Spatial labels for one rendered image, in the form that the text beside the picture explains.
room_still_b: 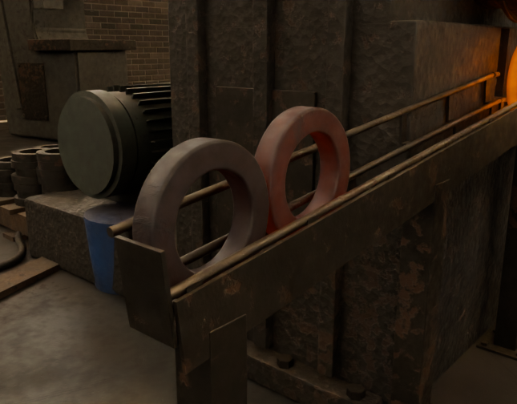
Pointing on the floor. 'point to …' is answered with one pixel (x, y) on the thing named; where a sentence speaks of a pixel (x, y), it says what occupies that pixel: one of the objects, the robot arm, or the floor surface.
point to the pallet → (24, 184)
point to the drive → (99, 167)
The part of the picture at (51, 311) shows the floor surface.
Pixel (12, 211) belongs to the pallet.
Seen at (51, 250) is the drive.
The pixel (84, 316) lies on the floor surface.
